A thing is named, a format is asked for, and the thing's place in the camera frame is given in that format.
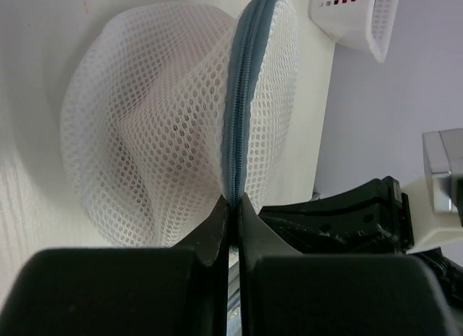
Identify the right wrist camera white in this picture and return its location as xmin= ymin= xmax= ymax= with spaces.
xmin=402 ymin=128 xmax=462 ymax=253

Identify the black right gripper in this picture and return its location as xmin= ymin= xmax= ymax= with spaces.
xmin=258 ymin=175 xmax=463 ymax=275

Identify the white plastic basket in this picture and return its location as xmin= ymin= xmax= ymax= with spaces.
xmin=309 ymin=0 xmax=399 ymax=63

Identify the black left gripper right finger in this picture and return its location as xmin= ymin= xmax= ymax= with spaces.
xmin=237 ymin=196 xmax=462 ymax=335

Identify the white mesh bag blue zipper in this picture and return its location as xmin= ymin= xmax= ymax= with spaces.
xmin=60 ymin=0 xmax=298 ymax=246

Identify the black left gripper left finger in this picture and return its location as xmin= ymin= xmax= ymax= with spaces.
xmin=1 ymin=198 xmax=230 ymax=335

